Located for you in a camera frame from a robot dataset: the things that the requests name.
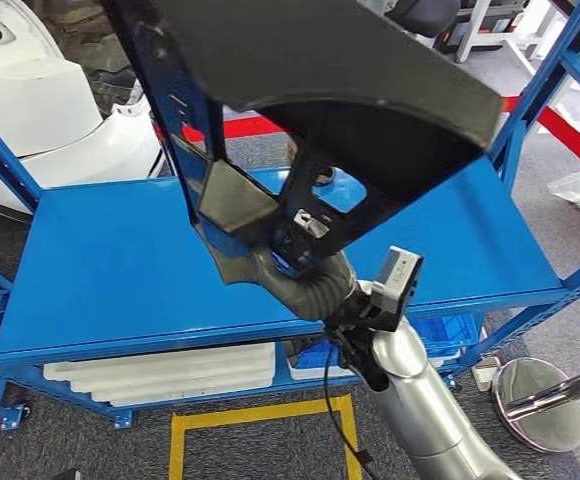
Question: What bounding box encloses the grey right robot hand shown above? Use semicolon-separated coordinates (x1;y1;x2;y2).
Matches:
212;246;292;311

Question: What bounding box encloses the black plastic panel part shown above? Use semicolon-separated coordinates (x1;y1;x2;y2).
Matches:
101;0;504;287

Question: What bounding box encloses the blue metal shelf rack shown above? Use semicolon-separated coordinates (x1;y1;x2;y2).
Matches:
0;0;580;432

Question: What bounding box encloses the white plastic bin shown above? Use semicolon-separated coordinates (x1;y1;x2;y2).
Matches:
286;354;454;384

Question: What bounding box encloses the red barrier belt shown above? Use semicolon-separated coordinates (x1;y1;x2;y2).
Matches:
501;95;580;185
180;113;291;144

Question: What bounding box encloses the white plastic tray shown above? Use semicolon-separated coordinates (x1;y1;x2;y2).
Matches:
43;342;276;382
67;370;276;392
110;390;251;407
89;380;276;401

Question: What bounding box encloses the blue plastic bin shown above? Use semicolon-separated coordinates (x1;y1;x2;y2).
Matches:
289;312;482;374

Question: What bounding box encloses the small white floor box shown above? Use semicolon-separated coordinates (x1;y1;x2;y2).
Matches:
471;356;502;393

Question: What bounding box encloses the black office chair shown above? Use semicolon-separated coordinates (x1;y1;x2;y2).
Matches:
384;0;464;39

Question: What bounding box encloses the white car body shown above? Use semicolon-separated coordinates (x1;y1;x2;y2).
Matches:
0;0;167;217

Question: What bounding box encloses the chrome stanchion with round base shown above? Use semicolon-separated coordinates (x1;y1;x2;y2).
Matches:
491;356;580;455

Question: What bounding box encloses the thin black cable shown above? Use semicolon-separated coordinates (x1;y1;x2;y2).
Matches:
322;344;384;480

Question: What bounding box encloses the white table frame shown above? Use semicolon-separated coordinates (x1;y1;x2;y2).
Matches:
454;0;580;84

